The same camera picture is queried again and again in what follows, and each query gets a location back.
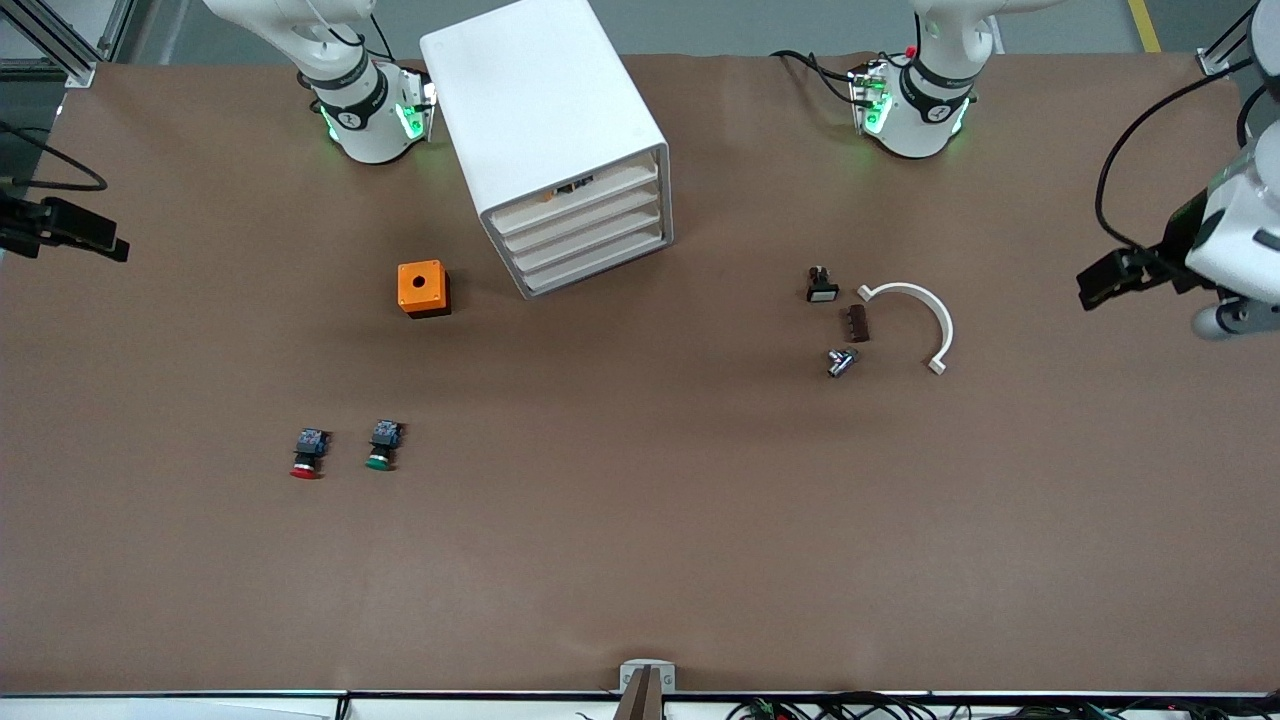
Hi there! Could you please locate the red push button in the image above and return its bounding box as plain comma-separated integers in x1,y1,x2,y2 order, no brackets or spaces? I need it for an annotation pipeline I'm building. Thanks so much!
290,428,331,480

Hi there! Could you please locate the green push button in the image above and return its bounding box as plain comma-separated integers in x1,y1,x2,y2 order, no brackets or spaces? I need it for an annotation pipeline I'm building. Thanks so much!
364,420,405,472

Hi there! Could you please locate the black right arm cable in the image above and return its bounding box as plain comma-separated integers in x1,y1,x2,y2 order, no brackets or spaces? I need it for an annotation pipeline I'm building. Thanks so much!
0,119,109,194

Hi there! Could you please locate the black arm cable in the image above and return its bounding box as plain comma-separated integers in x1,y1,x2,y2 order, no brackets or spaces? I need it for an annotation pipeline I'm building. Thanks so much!
0,119,109,194
1094,60,1280,264

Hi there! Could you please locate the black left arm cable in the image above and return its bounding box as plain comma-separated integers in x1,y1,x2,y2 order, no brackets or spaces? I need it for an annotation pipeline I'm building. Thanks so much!
1094,60,1280,264

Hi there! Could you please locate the aluminium frame profile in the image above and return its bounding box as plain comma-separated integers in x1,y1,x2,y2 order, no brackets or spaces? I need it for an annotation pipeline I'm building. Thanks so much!
1198,0,1280,78
0,0,136,89

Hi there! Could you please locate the white curved plastic bracket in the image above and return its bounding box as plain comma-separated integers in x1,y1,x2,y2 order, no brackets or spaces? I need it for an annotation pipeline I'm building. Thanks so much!
857,282,955,376

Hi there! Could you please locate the orange button enclosure box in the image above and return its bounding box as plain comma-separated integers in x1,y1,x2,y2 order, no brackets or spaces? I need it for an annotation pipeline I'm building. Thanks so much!
397,260,451,319

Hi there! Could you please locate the black base cable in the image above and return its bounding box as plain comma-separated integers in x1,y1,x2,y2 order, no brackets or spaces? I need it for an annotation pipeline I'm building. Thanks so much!
770,48,871,107

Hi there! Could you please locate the black cable bundle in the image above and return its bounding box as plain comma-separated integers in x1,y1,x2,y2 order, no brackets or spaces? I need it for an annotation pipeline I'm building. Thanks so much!
730,692,1280,720

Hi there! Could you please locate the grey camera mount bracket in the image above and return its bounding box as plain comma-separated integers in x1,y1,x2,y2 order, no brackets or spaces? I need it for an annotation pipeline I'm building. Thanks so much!
616,659,677,720

